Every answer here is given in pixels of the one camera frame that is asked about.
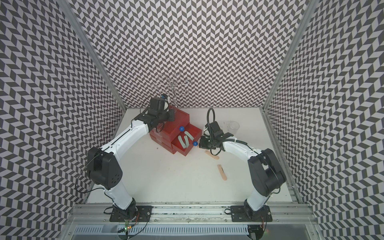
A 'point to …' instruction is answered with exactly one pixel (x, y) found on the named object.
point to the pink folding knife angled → (208, 153)
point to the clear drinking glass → (233, 126)
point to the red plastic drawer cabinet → (167, 132)
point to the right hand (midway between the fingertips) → (199, 146)
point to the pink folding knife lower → (222, 172)
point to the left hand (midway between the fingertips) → (172, 115)
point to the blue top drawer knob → (181, 128)
